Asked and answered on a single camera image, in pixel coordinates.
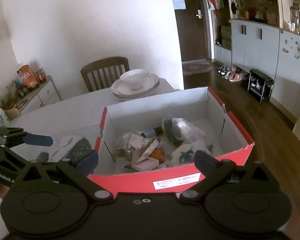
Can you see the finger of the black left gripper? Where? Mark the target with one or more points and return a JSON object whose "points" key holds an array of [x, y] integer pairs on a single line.
{"points": [[38, 140], [43, 157]]}

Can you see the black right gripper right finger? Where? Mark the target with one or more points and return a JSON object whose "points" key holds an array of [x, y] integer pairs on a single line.
{"points": [[215, 173]]}

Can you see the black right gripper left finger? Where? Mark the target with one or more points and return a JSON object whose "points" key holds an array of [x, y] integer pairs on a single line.
{"points": [[78, 171]]}

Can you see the white blue plastic bag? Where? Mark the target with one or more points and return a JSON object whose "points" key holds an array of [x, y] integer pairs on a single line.
{"points": [[184, 154]]}

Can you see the tissue paper pack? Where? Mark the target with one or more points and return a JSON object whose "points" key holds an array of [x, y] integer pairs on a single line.
{"points": [[179, 131]]}

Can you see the orange fruit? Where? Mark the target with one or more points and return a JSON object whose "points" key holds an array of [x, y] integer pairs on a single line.
{"points": [[159, 155]]}

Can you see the silver foil wrapper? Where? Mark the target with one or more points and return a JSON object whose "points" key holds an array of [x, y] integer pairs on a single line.
{"points": [[129, 143]]}

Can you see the pink ribbed soap tray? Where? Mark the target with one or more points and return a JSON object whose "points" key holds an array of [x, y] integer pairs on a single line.
{"points": [[146, 165]]}

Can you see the small dark essential oil bottle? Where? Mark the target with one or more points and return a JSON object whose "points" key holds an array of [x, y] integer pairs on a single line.
{"points": [[151, 133]]}

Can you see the white side cabinet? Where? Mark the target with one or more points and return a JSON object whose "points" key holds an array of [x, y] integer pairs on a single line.
{"points": [[43, 96]]}

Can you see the orange snack bag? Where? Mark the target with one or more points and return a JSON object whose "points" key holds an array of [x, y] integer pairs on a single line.
{"points": [[27, 77]]}

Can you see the red cardboard box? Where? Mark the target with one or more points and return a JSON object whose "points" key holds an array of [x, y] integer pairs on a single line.
{"points": [[225, 137]]}

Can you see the brown wooden chair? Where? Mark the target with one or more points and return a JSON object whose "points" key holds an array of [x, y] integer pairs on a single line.
{"points": [[103, 73]]}

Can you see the pink slippers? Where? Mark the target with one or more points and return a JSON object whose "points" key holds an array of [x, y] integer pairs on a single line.
{"points": [[234, 77]]}

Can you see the black shoe rack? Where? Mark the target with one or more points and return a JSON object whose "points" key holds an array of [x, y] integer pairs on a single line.
{"points": [[260, 85]]}

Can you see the stacked white plates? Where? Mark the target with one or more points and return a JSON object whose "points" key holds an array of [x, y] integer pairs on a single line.
{"points": [[144, 87]]}

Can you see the white bowl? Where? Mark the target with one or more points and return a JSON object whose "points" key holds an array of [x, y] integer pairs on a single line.
{"points": [[134, 78]]}

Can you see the brown door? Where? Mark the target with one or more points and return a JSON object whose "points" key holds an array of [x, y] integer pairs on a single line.
{"points": [[191, 29]]}

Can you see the white wall cabinets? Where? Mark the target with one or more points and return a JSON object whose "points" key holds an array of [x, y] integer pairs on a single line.
{"points": [[262, 35]]}

